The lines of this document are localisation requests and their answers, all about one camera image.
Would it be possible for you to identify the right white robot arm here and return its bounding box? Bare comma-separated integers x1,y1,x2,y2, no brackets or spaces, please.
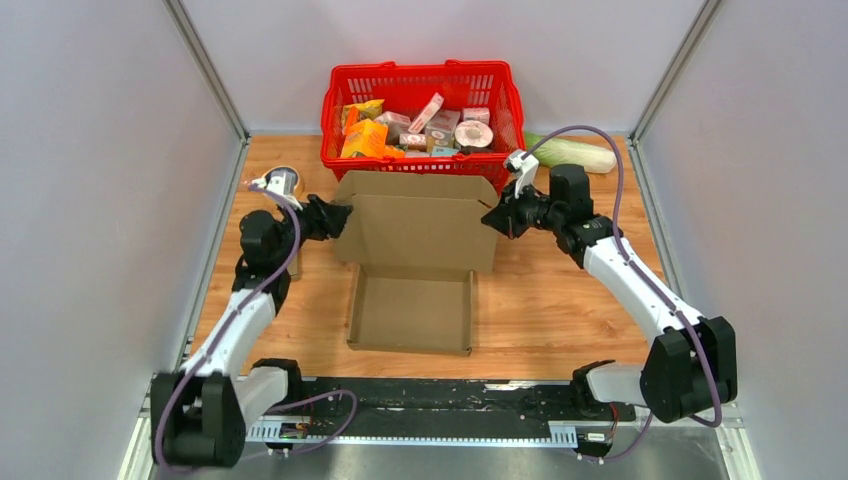
481,165,738,423

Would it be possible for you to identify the beige carton box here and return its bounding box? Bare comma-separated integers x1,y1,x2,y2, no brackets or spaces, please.
424,109,461,152

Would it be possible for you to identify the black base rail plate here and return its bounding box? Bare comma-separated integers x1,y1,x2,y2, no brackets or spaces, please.
258,377,637,448

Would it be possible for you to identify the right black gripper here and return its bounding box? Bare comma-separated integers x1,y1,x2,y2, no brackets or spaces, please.
480,179,562,241

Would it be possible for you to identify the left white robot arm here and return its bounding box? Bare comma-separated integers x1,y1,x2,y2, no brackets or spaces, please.
150,194,353,472

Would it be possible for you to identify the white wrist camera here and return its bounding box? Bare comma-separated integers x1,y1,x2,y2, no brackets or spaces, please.
503,149,539,199
247,166,304,210

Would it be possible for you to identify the small brown cardboard box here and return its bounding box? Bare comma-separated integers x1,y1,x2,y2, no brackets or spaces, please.
284,250,301,281

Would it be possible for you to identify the red plastic shopping basket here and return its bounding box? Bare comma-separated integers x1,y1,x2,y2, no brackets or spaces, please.
321,60,525,191

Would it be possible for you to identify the orange snack box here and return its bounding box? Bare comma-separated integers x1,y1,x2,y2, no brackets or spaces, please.
340,119,388,158

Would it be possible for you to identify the pink white long box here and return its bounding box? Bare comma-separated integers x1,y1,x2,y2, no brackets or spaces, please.
407,92,444,134

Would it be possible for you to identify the yellow snack bag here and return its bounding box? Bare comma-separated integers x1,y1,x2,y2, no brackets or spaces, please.
340,99,384,134

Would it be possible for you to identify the yellow tape roll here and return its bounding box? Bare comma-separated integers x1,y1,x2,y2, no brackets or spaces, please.
264,166,303,198

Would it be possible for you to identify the green napa cabbage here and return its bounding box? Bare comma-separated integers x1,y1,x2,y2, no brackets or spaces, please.
533,137,617,174

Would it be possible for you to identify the grey white box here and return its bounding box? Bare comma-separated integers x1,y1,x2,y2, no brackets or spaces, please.
375,111,412,145

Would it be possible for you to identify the small pink box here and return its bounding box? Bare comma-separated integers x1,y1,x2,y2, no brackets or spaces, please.
462,107,491,125

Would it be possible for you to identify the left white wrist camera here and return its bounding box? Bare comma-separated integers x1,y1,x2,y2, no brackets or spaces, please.
247,166,304,210

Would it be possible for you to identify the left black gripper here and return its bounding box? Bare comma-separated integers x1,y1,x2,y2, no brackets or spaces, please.
272,195,355,268

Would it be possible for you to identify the large cardboard sheet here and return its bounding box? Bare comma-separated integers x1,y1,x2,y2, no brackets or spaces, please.
333,171,498,356

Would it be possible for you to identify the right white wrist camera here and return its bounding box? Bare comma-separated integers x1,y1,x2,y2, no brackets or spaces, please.
503,149,539,199

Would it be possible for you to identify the white slotted cable duct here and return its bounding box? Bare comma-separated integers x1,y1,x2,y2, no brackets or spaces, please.
245,423,579,448

